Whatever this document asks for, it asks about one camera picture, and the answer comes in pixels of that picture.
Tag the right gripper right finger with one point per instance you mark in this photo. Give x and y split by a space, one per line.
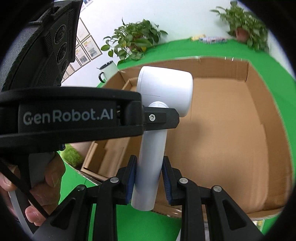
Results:
226 220

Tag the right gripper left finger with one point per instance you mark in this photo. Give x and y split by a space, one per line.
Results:
90 209

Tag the white handheld appliance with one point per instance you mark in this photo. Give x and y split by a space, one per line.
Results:
159 88

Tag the long narrow cardboard tray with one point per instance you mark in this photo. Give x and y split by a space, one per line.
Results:
104 158

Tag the person's left hand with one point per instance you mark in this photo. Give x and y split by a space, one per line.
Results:
46 193

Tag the white green carton box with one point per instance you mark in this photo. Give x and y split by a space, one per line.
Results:
259 223

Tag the plush toy green hair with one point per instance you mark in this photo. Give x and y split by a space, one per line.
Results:
75 153

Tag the white enamel mug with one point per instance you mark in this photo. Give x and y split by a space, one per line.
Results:
107 71

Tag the large open cardboard box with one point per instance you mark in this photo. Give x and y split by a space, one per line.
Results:
233 136

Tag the left potted green plant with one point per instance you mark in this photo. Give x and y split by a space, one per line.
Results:
132 40

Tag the potted green plant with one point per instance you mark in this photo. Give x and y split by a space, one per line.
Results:
132 40
244 26

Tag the yellow item on table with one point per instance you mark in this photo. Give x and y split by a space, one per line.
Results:
197 37

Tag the right potted green plant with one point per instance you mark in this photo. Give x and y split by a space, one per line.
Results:
244 26

